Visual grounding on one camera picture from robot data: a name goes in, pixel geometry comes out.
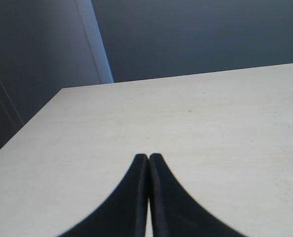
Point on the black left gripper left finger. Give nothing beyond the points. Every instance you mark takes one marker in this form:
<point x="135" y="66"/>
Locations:
<point x="124" y="212"/>

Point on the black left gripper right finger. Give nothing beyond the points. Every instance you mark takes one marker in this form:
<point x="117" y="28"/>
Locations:
<point x="174" y="213"/>

